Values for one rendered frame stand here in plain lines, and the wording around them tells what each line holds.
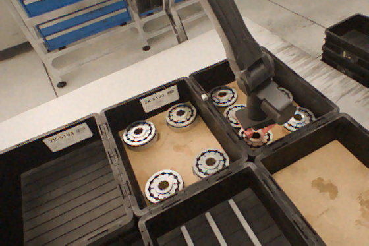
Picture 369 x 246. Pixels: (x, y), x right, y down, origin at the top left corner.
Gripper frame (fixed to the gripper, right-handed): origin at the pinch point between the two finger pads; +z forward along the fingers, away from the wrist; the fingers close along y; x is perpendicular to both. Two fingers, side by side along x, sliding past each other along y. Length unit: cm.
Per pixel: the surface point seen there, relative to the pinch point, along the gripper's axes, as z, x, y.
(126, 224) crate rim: -4.5, -12.9, -38.7
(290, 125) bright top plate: 1.7, -0.6, 11.8
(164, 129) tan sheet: 6.8, 18.6, -23.3
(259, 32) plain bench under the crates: 21, 72, 42
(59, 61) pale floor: 105, 228, -90
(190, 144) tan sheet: 6.0, 8.7, -17.5
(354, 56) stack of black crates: 35, 47, 88
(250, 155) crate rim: -5.2, -8.9, -6.3
